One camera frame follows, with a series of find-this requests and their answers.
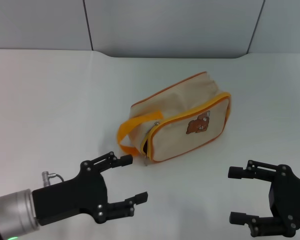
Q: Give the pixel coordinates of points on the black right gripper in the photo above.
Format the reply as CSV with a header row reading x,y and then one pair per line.
x,y
292,197

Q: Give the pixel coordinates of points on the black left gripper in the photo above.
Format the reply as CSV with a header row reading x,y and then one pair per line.
x,y
72,197

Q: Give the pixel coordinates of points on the cream food bag orange trim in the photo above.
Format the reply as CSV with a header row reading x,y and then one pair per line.
x,y
180,135

